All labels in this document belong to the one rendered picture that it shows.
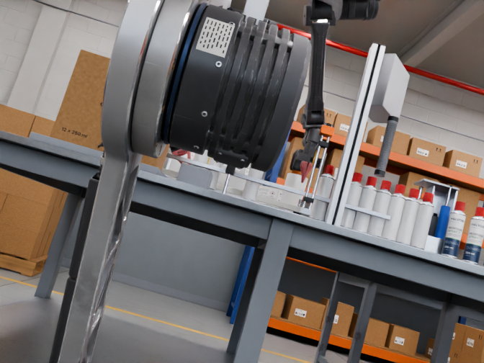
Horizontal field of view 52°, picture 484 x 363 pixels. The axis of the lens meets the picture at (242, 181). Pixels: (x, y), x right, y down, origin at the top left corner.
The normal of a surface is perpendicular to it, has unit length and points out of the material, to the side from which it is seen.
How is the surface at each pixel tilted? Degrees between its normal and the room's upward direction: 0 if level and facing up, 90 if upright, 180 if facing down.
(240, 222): 90
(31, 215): 90
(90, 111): 90
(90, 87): 90
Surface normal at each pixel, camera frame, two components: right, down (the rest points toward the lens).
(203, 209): 0.00, -0.15
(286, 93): 0.04, 0.07
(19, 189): 0.21, -0.08
